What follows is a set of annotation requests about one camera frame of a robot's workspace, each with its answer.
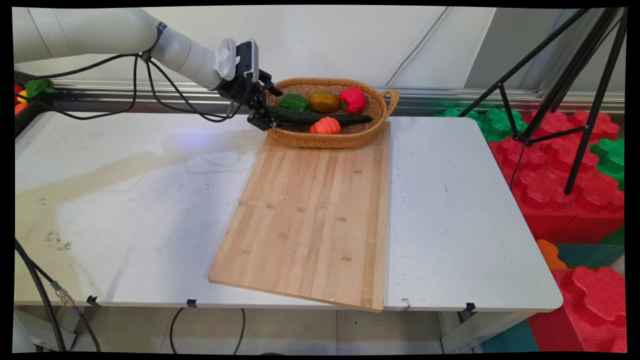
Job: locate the green foam block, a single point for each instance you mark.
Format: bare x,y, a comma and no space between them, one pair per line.
612,157
490,122

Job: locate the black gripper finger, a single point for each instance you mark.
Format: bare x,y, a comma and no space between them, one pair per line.
270,85
261,119

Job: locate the large red foam block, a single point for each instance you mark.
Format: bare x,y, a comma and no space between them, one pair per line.
550,185

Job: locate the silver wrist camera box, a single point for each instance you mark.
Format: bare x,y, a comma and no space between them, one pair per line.
251,60

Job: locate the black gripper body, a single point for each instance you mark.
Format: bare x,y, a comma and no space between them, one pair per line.
239,85

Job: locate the black bin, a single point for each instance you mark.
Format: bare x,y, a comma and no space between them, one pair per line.
27,120

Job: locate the teal foam mat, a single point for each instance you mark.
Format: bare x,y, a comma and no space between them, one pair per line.
590,254

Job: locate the yellow-brown toy bell pepper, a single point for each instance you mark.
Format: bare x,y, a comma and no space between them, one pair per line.
324,101

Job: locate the red toy bell pepper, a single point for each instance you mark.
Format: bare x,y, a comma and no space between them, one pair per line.
353,99

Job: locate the orange toy pumpkin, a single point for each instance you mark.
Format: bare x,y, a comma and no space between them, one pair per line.
326,126

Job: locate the black table edge clip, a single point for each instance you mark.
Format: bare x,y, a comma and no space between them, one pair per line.
469,307
191,303
92,300

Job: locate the green toy vegetable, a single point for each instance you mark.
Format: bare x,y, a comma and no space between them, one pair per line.
40,87

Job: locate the orange foam piece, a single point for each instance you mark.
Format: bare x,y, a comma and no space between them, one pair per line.
550,255

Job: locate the grey table leg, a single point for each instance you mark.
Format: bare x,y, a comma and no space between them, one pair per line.
480,330

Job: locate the dark green toy cucumber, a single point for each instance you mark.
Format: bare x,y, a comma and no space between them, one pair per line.
310,118

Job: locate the green toy bell pepper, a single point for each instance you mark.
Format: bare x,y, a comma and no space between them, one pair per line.
295,102

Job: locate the aluminium wall rail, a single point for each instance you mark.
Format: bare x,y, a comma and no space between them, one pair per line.
425,97

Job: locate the bamboo cutting board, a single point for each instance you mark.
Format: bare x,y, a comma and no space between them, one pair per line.
310,220

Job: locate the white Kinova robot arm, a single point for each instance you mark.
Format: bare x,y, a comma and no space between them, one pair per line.
100,30

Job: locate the black camera tripod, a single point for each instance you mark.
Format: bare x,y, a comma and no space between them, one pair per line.
575,70

